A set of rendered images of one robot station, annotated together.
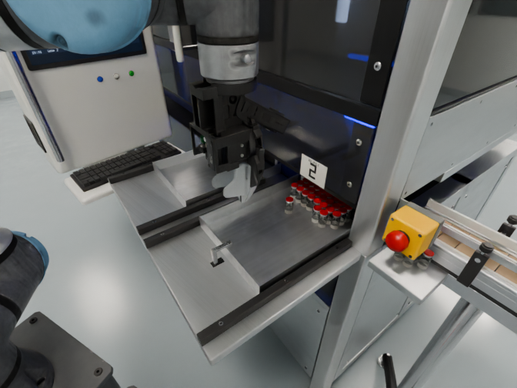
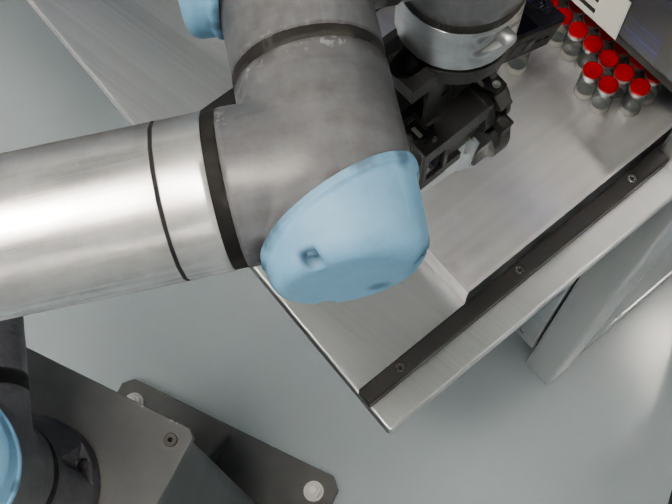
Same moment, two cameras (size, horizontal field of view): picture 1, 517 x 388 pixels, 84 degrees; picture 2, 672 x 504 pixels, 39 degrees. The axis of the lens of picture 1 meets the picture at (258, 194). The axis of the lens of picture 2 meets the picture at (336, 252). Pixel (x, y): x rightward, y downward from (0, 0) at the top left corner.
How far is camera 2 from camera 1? 0.42 m
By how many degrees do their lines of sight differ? 33
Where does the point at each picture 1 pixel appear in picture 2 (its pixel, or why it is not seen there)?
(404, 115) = not seen: outside the picture
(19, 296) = (21, 356)
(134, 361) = (118, 331)
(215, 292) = (372, 299)
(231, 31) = (485, 19)
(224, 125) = (439, 108)
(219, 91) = (442, 79)
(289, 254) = (523, 196)
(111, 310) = not seen: hidden behind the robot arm
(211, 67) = (433, 53)
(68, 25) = (343, 295)
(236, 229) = not seen: hidden behind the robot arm
